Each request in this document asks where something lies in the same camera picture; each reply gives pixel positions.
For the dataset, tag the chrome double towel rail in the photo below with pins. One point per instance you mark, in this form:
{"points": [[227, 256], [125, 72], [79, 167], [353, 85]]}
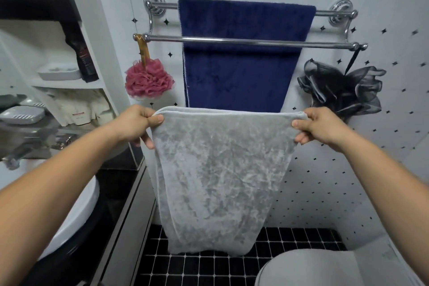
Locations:
{"points": [[234, 40]]}

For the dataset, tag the person's left forearm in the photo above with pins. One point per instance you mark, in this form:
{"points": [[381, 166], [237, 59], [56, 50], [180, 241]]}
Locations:
{"points": [[50, 188]]}

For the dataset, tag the white shelf cabinet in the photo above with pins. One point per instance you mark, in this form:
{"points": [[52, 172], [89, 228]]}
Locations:
{"points": [[40, 9]]}

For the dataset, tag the gray towel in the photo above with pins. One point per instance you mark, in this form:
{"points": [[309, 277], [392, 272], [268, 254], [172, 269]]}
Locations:
{"points": [[218, 178]]}

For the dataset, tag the white covered soap dish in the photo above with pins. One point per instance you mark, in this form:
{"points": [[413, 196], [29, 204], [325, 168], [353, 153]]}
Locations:
{"points": [[58, 71]]}

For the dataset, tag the black gray bath loofah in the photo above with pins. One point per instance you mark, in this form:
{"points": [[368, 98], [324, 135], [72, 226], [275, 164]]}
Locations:
{"points": [[345, 91]]}

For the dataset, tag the black white vanity cabinet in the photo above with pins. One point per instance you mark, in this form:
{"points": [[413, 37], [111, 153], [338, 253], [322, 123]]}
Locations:
{"points": [[117, 222]]}

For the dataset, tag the person's right hand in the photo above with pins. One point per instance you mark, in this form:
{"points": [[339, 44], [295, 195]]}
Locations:
{"points": [[321, 126]]}

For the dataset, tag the gray round soap dish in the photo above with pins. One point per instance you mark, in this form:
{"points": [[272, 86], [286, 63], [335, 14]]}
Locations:
{"points": [[10, 99]]}

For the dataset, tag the pink bath loofah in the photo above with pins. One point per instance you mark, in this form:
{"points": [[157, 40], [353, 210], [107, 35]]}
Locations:
{"points": [[149, 81]]}

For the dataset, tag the chrome faucet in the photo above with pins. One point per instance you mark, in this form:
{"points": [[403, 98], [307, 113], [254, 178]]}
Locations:
{"points": [[20, 155]]}

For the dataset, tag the white toilet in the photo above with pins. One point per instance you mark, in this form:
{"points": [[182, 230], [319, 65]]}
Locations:
{"points": [[328, 269]]}

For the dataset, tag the person's left hand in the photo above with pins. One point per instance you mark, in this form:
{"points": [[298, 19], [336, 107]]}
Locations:
{"points": [[137, 125]]}

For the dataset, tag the white sink basin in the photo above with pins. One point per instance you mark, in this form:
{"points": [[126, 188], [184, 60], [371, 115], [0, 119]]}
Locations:
{"points": [[77, 208]]}

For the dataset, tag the dark blue towel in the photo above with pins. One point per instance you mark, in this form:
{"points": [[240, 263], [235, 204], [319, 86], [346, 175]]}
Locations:
{"points": [[241, 74]]}

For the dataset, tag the black tube on shelf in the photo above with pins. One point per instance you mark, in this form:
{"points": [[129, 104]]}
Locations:
{"points": [[82, 54]]}

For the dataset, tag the white slotted soap dish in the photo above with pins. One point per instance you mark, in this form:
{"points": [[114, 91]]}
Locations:
{"points": [[21, 115]]}

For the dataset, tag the beige refill pouch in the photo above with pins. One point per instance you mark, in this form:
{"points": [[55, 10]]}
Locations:
{"points": [[104, 106], [75, 111]]}

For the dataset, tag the person's right forearm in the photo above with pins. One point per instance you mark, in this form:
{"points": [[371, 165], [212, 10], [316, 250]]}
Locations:
{"points": [[388, 195]]}

